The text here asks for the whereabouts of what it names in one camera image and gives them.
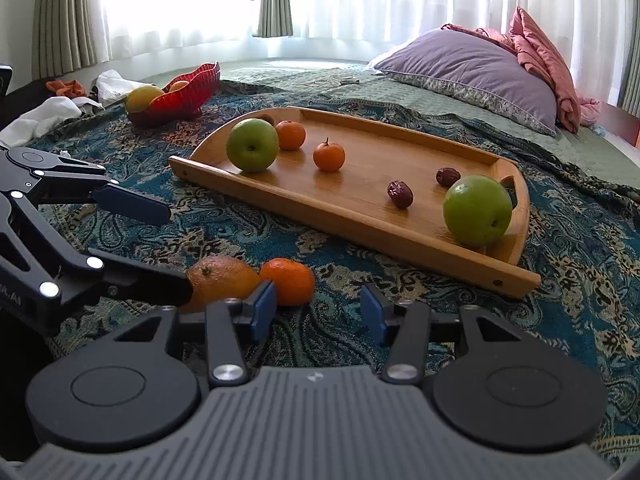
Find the large dull orange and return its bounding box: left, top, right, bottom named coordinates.
left=180, top=255, right=260, bottom=313

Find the dark red date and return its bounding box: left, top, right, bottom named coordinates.
left=436, top=167, right=461, bottom=188
left=386, top=180, right=413, bottom=210

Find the small mandarin with stem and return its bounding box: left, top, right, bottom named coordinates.
left=312, top=138, right=346, bottom=172

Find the orange mandarin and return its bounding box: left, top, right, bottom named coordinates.
left=276, top=120, right=307, bottom=151

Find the yellow fruit in bowl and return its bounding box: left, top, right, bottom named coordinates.
left=125, top=84, right=165, bottom=114

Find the orange cloth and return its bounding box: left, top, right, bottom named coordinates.
left=46, top=79, right=88, bottom=99

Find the white cloth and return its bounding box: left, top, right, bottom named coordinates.
left=1, top=70, right=144, bottom=148

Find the red fruit bowl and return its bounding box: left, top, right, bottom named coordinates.
left=126, top=63, right=220, bottom=128

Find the orange fruit in bowl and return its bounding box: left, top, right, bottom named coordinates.
left=169, top=80, right=189, bottom=92

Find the wooden serving tray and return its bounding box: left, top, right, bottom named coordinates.
left=169, top=107, right=541, bottom=298

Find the right green apple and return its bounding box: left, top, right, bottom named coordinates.
left=442, top=174, right=512, bottom=247

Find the green apple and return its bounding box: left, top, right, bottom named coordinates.
left=442, top=174, right=512, bottom=247
left=226, top=118, right=279, bottom=172

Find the left green apple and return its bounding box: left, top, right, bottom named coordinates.
left=226, top=118, right=279, bottom=172

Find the white sheer curtain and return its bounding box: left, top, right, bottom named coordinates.
left=92, top=0, right=636, bottom=102

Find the teal paisley throw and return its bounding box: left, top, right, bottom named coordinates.
left=36, top=81, right=639, bottom=467

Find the green striped curtain left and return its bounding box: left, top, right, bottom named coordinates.
left=257, top=0, right=293, bottom=38

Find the green quilted bedspread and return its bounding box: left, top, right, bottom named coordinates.
left=220, top=60, right=639, bottom=188

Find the small item on bedspread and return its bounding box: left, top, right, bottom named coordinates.
left=340, top=77, right=360, bottom=86

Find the purple pillow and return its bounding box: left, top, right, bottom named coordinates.
left=372, top=29, right=556, bottom=136

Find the pink crumpled blanket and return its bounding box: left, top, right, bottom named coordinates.
left=440, top=6, right=603, bottom=133

